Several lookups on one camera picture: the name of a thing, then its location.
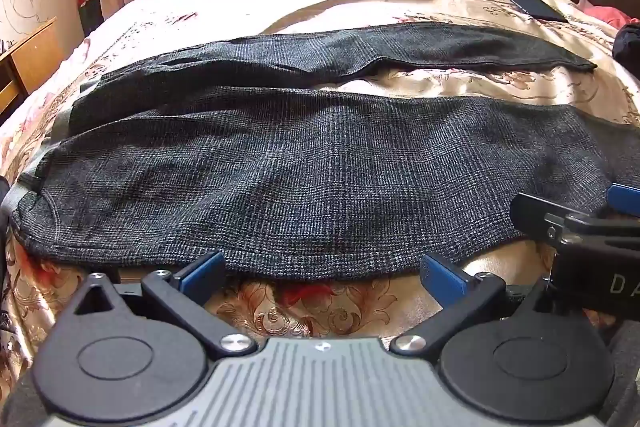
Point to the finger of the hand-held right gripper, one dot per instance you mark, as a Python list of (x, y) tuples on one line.
[(537, 219), (625, 198)]

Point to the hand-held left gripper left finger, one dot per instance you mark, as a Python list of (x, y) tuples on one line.
[(204, 278)]

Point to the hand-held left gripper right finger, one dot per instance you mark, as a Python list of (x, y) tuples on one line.
[(442, 279)]

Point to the dark grey checked pants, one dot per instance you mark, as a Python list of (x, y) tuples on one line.
[(300, 167)]

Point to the dark cloth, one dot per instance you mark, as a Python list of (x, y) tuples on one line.
[(629, 44)]

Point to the beige floral bedspread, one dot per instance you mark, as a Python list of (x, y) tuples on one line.
[(175, 17)]

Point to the wooden desk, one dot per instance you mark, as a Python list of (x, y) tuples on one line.
[(35, 52)]

